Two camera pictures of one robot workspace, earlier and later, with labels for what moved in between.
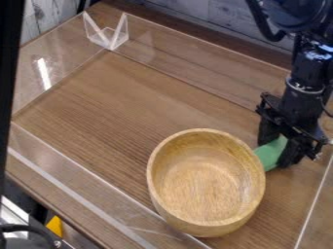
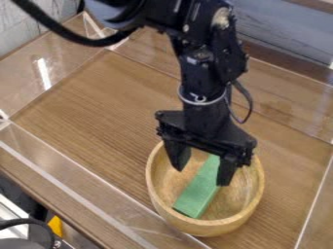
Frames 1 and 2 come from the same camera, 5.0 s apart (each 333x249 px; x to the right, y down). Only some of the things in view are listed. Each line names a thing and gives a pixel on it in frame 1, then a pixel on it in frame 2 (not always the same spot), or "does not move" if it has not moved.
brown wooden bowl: x=206 y=177 does not move
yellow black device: x=56 y=226 does not move
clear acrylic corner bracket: x=108 y=37 does not move
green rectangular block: x=267 y=153 to x=200 y=190
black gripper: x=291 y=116 to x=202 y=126
